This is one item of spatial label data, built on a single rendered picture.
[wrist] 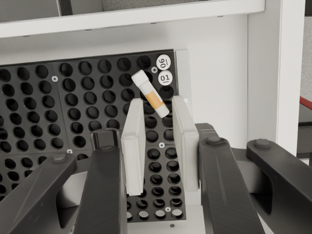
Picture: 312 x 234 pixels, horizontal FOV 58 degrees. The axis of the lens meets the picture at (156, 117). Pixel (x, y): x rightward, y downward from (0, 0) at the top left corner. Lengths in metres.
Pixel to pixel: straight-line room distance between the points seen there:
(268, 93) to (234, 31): 0.09
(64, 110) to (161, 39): 0.13
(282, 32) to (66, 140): 0.21
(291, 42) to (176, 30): 0.13
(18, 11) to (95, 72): 0.28
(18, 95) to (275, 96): 0.23
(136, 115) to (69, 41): 0.20
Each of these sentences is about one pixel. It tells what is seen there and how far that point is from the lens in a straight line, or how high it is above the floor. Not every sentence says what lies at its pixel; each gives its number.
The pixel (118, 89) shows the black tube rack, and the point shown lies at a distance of 0.26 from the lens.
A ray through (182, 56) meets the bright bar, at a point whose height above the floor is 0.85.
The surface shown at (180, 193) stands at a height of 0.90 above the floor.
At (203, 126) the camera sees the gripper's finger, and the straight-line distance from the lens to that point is 0.15.
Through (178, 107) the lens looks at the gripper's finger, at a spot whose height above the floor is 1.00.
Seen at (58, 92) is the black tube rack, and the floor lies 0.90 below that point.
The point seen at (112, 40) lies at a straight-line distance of 0.32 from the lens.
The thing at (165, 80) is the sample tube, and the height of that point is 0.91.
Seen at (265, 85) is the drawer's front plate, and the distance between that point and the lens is 0.28.
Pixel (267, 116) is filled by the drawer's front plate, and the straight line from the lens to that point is 0.28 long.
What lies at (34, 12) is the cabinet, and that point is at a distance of 0.57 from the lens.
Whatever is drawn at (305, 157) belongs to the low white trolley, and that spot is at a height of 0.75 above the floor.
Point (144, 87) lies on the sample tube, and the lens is 0.25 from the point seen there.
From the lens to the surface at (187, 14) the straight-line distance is 0.26.
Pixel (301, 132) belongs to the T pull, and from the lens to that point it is 0.28.
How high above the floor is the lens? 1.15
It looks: 72 degrees down
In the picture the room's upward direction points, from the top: 171 degrees counter-clockwise
